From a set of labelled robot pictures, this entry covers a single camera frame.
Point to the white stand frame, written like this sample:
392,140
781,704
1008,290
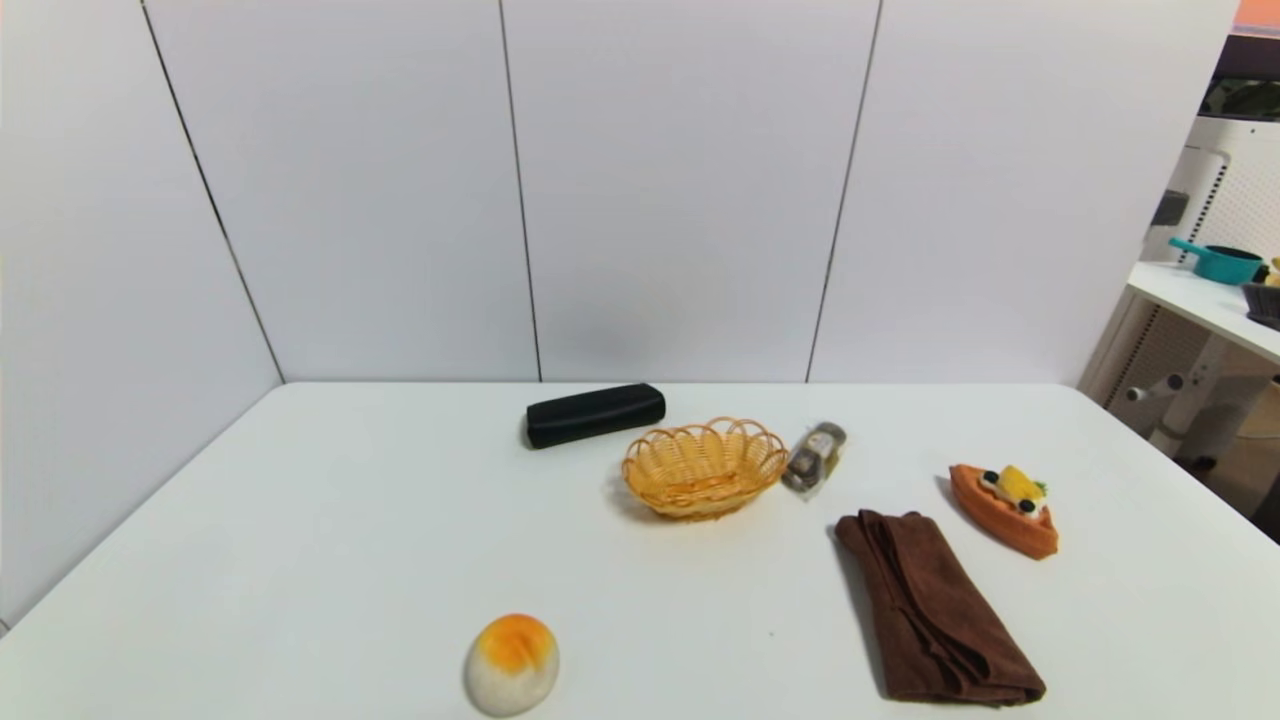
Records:
1215,390

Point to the orange boat-shaped toy cake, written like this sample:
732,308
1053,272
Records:
1000,527

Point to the yellow wicker basket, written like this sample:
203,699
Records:
700,472

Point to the dark woven basket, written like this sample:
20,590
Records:
1266,305

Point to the dark grey small box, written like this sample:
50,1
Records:
1169,208

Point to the white side table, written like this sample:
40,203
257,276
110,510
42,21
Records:
1190,290

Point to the orange and white bun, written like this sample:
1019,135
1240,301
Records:
512,668

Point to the yellow item in dark basket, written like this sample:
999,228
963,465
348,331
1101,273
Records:
1273,273

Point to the white pegboard panel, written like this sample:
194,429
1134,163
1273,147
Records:
1240,190

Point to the clear wrapped chocolate pack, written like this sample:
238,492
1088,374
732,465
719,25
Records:
815,458

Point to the brown towel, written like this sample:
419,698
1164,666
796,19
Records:
920,600

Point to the black rectangular case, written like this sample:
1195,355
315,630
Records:
595,415

